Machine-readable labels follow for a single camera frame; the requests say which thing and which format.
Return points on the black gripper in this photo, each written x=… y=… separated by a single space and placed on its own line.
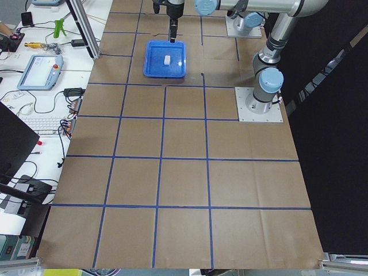
x=174 y=11

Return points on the white block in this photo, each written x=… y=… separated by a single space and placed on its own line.
x=166 y=61
x=167 y=57

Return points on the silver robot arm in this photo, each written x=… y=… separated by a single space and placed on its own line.
x=269 y=80
x=245 y=20

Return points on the blue plastic tray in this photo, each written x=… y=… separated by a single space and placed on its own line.
x=164 y=59

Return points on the black power adapter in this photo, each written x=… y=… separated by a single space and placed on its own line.
x=77 y=43

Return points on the blue teach pendant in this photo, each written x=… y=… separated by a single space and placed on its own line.
x=41 y=72

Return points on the yellow tool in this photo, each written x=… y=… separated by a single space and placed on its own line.
x=34 y=45

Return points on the brown paper table cover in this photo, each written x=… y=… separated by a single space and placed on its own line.
x=160 y=173

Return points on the white keyboard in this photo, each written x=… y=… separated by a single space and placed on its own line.
x=45 y=125

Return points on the black monitor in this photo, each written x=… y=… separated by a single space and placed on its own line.
x=17 y=142

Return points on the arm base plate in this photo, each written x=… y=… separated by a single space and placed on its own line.
x=253 y=33
x=253 y=111

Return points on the aluminium frame post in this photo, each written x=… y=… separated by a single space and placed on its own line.
x=80 y=17

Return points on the green handled reacher grabber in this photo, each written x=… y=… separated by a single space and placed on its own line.
x=59 y=28

